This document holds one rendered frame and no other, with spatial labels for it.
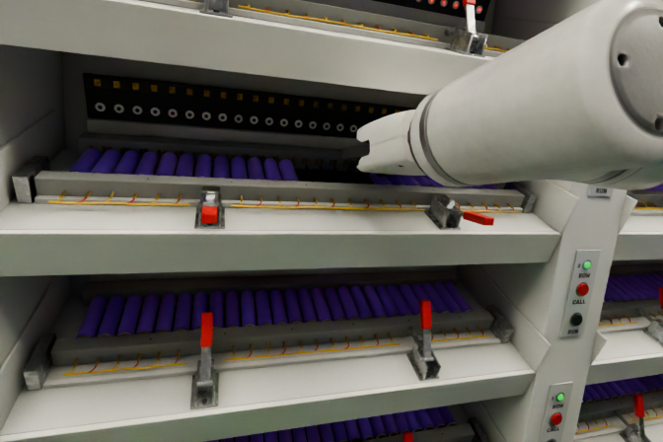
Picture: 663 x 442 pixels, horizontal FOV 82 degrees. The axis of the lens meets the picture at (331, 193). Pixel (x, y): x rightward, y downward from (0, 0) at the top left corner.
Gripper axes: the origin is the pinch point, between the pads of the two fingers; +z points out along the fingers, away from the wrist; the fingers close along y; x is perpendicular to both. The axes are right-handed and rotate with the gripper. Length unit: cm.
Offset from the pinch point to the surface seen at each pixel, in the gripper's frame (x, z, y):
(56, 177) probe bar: 3.3, -1.3, 33.4
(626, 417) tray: 43, 9, -54
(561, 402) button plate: 32.4, -0.3, -28.4
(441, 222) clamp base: 7.3, -4.6, -6.2
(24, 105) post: -3.9, 1.4, 37.4
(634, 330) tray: 25, 3, -48
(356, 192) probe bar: 4.0, -1.7, 3.2
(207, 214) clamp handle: 6.7, -11.4, 19.6
